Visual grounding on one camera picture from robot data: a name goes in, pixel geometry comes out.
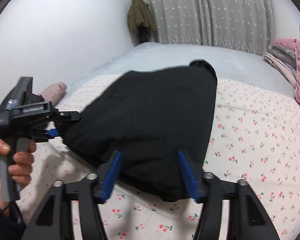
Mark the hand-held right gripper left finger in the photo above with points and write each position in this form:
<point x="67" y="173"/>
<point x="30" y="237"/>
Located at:
<point x="110" y="177"/>

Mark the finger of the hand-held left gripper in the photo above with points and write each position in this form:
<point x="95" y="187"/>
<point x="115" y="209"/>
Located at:
<point x="70" y="116"/>
<point x="52" y="133"/>

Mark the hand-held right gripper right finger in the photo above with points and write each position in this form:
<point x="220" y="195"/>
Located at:
<point x="190" y="180"/>

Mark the black coat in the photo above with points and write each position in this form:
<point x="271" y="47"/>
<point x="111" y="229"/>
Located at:
<point x="150" y="120"/>

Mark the person's left forearm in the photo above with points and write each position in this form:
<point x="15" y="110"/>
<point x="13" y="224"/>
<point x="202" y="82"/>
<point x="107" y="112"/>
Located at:
<point x="5" y="225"/>

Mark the person's left hand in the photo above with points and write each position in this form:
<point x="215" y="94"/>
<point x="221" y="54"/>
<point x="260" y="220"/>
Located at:
<point x="22" y="165"/>

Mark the pink patterned bolster pillow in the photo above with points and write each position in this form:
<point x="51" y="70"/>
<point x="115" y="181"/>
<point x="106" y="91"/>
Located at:
<point x="55" y="91"/>

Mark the cherry print bed sheet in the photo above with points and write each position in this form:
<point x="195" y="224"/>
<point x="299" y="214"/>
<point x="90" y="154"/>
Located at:
<point x="252" y="142"/>

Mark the dark hanging garment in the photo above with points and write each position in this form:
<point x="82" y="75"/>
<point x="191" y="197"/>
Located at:
<point x="143" y="35"/>

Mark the olive green hanging jacket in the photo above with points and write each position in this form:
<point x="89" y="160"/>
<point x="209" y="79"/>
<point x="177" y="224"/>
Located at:
<point x="140" y="15"/>

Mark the folded beige cloths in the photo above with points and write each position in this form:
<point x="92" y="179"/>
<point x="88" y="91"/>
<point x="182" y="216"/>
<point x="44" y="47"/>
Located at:
<point x="281" y="62"/>

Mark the grey star pattern curtain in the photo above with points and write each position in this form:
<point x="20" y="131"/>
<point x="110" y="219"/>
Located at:
<point x="210" y="12"/>

